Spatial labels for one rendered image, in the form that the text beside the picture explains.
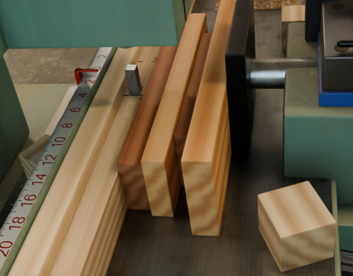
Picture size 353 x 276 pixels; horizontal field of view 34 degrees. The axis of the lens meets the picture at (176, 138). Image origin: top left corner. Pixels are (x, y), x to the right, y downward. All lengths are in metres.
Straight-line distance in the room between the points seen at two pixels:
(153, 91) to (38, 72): 2.02
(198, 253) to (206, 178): 0.06
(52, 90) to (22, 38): 0.34
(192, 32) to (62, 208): 0.23
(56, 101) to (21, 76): 1.72
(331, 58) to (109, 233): 0.19
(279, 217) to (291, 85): 0.11
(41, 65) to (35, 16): 2.09
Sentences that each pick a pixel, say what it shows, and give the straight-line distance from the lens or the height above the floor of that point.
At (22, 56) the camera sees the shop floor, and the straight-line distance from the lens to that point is 2.64.
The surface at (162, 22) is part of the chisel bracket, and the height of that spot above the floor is 1.02.
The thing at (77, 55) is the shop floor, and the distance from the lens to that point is 2.54.
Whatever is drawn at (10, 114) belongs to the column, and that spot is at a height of 0.85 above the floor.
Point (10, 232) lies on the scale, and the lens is 0.37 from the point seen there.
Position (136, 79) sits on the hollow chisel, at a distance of 0.48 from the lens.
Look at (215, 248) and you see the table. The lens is 0.40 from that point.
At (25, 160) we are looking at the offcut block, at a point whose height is 0.84.
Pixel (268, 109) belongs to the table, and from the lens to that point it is 0.52.
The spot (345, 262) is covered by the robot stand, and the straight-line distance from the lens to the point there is 1.34.
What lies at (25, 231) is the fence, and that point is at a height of 0.95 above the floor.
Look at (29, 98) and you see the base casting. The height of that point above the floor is 0.80.
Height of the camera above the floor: 1.21
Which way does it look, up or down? 38 degrees down
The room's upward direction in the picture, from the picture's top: 9 degrees counter-clockwise
